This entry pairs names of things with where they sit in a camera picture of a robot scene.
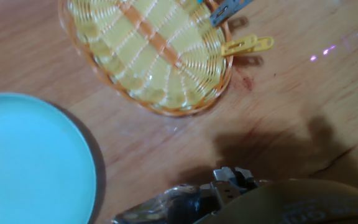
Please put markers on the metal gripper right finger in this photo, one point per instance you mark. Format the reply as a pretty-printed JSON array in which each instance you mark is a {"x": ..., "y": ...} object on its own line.
[{"x": 228, "y": 186}]

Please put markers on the yellow orange woven basket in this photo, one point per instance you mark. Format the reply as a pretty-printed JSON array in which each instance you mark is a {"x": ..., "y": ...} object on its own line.
[{"x": 154, "y": 53}]

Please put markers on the grey clothespin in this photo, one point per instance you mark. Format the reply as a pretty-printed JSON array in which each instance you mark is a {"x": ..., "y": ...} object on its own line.
[{"x": 227, "y": 11}]

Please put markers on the yellow clothespin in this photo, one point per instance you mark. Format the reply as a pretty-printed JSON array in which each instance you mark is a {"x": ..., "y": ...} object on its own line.
[{"x": 244, "y": 45}]

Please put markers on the light green round plate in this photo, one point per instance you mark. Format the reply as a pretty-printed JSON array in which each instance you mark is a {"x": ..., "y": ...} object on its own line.
[{"x": 33, "y": 161}]

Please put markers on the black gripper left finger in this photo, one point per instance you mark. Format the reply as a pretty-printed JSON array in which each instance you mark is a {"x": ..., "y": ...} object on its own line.
[{"x": 172, "y": 205}]

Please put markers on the brown wooden board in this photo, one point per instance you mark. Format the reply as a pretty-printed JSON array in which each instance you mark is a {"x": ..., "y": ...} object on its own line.
[{"x": 291, "y": 93}]

